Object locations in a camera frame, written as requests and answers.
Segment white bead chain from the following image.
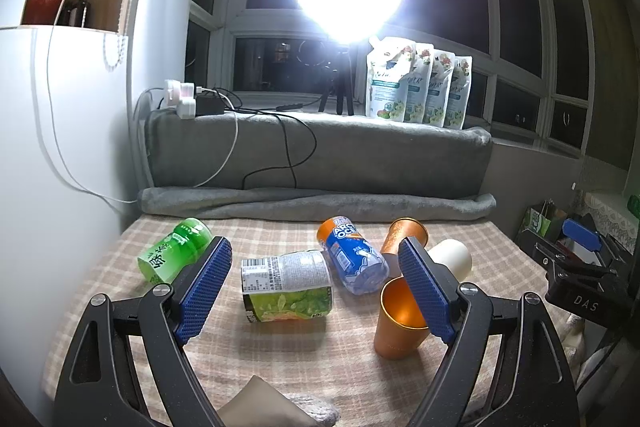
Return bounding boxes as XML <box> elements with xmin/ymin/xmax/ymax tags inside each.
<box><xmin>101</xmin><ymin>32</ymin><xmax>127</xmax><ymax>68</ymax></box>

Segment grey blanket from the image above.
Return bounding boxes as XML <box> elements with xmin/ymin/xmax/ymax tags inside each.
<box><xmin>137</xmin><ymin>109</ymin><xmax>497</xmax><ymax>224</ymax></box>

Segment orange metal cup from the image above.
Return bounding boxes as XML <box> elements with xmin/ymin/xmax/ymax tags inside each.
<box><xmin>374</xmin><ymin>277</ymin><xmax>434</xmax><ymax>361</ymax></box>
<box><xmin>380</xmin><ymin>217</ymin><xmax>430</xmax><ymax>271</ymax></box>

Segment green plastic bottle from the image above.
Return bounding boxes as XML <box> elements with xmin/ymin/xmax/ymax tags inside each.
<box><xmin>137</xmin><ymin>217</ymin><xmax>215</xmax><ymax>286</ymax></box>

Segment short white cable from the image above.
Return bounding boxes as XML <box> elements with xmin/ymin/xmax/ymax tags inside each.
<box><xmin>197</xmin><ymin>88</ymin><xmax>241</xmax><ymax>188</ymax></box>

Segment tan cushion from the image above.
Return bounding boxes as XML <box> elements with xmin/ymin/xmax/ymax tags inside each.
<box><xmin>217</xmin><ymin>375</ymin><xmax>302</xmax><ymax>427</ymax></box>

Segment white lace cloth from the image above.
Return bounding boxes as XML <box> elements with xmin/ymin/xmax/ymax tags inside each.
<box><xmin>581</xmin><ymin>189</ymin><xmax>640</xmax><ymax>250</ymax></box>

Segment blue and orange snack bottle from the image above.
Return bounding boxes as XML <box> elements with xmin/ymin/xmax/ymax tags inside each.
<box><xmin>316</xmin><ymin>216</ymin><xmax>390</xmax><ymax>297</ymax></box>

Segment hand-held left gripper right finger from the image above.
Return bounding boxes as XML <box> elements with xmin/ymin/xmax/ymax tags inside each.
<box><xmin>397</xmin><ymin>236</ymin><xmax>582</xmax><ymax>427</ymax></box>

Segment white knitted cloth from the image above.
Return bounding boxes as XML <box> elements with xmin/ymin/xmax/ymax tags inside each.
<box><xmin>284</xmin><ymin>391</ymin><xmax>342</xmax><ymax>427</ymax></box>

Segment white plug adapters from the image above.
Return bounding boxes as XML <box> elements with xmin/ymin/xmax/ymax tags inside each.
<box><xmin>150</xmin><ymin>79</ymin><xmax>202</xmax><ymax>121</ymax></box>

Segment checked tablecloth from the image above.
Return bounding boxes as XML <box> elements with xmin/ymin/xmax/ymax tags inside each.
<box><xmin>42</xmin><ymin>212</ymin><xmax>587</xmax><ymax>427</ymax></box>

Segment long white cable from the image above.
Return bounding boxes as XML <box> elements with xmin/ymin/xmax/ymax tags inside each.
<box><xmin>34</xmin><ymin>0</ymin><xmax>138</xmax><ymax>204</ymax></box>

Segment green label plastic jar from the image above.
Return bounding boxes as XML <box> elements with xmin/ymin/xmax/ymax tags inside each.
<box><xmin>241</xmin><ymin>250</ymin><xmax>334</xmax><ymax>324</ymax></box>

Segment black power adapter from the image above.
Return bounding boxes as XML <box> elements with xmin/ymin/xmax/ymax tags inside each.
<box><xmin>194</xmin><ymin>91</ymin><xmax>227</xmax><ymax>116</ymax></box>

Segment black tripod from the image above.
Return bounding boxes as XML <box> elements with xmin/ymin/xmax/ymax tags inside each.
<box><xmin>318</xmin><ymin>43</ymin><xmax>357</xmax><ymax>116</ymax></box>

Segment white window frame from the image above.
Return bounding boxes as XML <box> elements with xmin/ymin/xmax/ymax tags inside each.
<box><xmin>186</xmin><ymin>0</ymin><xmax>637</xmax><ymax>170</ymax></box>

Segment white cup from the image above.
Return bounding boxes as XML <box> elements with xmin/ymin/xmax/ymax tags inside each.
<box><xmin>427</xmin><ymin>238</ymin><xmax>473</xmax><ymax>281</ymax></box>

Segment green paper bag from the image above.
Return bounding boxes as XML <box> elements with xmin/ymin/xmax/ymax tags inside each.
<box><xmin>521</xmin><ymin>202</ymin><xmax>569</xmax><ymax>242</ymax></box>

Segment white cabinet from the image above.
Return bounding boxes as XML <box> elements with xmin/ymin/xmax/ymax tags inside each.
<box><xmin>0</xmin><ymin>26</ymin><xmax>147</xmax><ymax>348</ymax></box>

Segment black cable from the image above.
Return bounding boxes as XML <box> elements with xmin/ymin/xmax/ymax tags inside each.
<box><xmin>222</xmin><ymin>101</ymin><xmax>318</xmax><ymax>190</ymax></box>

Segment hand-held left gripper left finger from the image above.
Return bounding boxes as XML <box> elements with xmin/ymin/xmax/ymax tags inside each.
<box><xmin>52</xmin><ymin>234</ymin><xmax>234</xmax><ymax>427</ymax></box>

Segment white refill pouch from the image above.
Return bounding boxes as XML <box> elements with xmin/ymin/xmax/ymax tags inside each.
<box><xmin>444</xmin><ymin>55</ymin><xmax>474</xmax><ymax>130</ymax></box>
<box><xmin>409</xmin><ymin>43</ymin><xmax>437</xmax><ymax>124</ymax></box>
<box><xmin>424</xmin><ymin>49</ymin><xmax>457</xmax><ymax>127</ymax></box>
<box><xmin>366</xmin><ymin>37</ymin><xmax>419</xmax><ymax>121</ymax></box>

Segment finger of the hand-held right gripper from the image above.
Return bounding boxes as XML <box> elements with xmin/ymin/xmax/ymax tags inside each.
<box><xmin>561</xmin><ymin>214</ymin><xmax>628</xmax><ymax>275</ymax></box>
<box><xmin>517</xmin><ymin>228</ymin><xmax>608</xmax><ymax>278</ymax></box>

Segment dark bottle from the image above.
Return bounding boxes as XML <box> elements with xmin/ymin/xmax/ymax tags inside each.
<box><xmin>54</xmin><ymin>0</ymin><xmax>97</xmax><ymax>30</ymax></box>

